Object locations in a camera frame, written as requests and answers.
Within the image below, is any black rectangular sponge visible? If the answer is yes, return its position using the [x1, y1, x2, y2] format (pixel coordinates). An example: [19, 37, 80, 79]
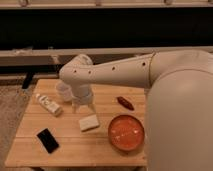
[37, 129, 59, 154]

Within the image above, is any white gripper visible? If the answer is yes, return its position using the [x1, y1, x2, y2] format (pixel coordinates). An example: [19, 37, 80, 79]
[71, 85, 96, 114]

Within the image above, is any orange bowl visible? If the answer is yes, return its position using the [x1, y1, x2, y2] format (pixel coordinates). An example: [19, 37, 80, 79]
[108, 115, 145, 152]

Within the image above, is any dark red chili pepper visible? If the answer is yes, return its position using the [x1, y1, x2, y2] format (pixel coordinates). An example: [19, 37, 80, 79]
[117, 96, 134, 110]

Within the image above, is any white plastic bottle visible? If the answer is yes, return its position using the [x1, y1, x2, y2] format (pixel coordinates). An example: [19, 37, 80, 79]
[36, 93, 63, 117]

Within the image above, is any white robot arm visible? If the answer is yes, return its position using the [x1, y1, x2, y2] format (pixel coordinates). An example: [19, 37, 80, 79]
[59, 50, 213, 171]

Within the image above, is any white sponge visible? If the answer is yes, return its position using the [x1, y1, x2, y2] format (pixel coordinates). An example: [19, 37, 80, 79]
[79, 115, 100, 131]

